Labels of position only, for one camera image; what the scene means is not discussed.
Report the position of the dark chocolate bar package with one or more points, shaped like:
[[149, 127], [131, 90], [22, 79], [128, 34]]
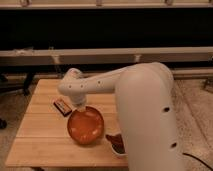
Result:
[[62, 106]]

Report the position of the white horizontal rail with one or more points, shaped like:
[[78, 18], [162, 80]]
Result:
[[105, 56]]

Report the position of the wooden table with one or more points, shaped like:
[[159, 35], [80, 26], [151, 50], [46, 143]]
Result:
[[42, 139]]

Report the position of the orange ceramic bowl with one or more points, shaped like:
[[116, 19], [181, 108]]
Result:
[[85, 127]]

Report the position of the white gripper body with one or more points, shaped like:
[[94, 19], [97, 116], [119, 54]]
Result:
[[79, 103]]

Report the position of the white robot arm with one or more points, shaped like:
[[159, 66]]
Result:
[[145, 112]]

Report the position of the white cup with brown contents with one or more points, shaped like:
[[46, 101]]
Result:
[[117, 144]]

